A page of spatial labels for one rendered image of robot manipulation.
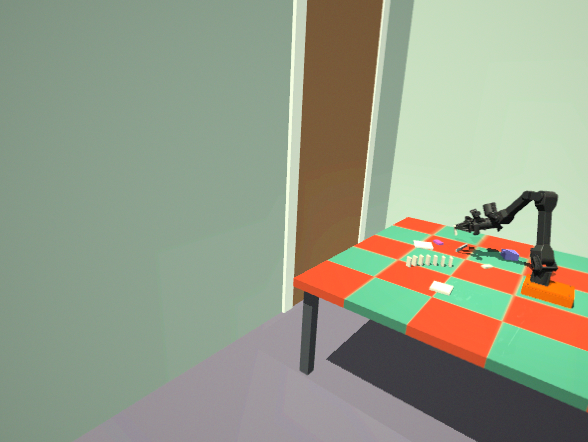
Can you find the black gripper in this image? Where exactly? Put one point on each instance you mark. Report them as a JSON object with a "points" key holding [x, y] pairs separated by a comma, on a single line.
{"points": [[469, 225]]}

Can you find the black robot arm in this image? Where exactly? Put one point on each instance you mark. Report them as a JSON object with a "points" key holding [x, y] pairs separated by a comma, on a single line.
{"points": [[542, 253]]}

